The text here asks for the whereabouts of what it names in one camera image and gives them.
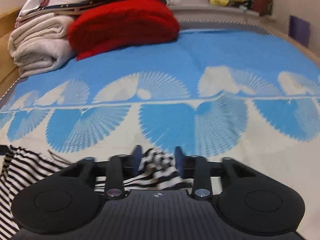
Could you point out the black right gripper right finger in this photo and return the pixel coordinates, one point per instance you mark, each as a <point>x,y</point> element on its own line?
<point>196,168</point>

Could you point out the red folded blanket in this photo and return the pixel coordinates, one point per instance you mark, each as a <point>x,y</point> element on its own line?
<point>122,24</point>

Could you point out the cream folded fleece blanket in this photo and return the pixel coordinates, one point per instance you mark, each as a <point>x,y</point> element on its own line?
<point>41,45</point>

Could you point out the blue white patterned bedspread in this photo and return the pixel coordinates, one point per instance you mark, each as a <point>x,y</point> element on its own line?
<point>247,101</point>

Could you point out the wooden bed frame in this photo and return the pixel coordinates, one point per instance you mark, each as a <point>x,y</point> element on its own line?
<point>9,72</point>

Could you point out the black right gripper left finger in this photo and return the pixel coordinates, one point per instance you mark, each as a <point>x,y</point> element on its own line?
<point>120,168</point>

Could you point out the purple box by wall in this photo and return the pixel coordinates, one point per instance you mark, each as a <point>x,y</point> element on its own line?
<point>299,30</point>

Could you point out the white round plush toy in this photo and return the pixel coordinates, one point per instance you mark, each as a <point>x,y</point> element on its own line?
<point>174,2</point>

